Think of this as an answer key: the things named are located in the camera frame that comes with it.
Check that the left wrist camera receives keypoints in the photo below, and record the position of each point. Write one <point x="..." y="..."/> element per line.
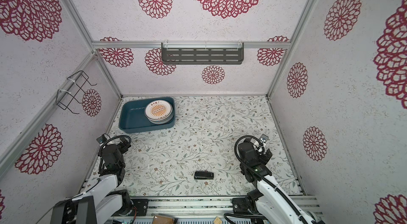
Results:
<point x="102" y="139"/>

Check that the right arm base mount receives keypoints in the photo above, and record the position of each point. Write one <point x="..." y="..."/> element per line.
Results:
<point x="244" y="206"/>

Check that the orange sunburst plate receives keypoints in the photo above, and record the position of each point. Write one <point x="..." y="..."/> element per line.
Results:
<point x="158" y="110"/>

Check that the brown box front edge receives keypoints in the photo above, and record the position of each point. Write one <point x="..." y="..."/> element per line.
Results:
<point x="157" y="219"/>

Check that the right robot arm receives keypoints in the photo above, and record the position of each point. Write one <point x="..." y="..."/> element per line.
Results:
<point x="268" y="199"/>

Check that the black small device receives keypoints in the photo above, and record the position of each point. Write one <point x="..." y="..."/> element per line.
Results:
<point x="202" y="175"/>

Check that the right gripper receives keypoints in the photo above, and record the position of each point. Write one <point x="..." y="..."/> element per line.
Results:
<point x="264" y="159"/>

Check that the black wire wall rack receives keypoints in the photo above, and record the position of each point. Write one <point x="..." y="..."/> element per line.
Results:
<point x="65" y="96"/>

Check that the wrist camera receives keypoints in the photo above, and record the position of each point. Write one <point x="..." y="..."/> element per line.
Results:
<point x="262" y="143"/>
<point x="102" y="139"/>

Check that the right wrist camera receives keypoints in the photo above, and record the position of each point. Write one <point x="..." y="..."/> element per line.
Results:
<point x="262" y="143"/>

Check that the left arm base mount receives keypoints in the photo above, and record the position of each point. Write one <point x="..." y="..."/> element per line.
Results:
<point x="139" y="207"/>

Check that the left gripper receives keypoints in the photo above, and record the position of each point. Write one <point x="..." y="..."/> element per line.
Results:
<point x="123" y="147"/>

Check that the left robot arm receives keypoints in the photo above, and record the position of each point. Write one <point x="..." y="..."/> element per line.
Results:
<point x="100" y="202"/>

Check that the grey wall shelf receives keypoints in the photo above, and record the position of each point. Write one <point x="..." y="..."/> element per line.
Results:
<point x="202" y="55"/>

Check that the teal plastic bin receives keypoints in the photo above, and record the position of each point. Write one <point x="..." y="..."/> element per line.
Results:
<point x="133" y="119"/>

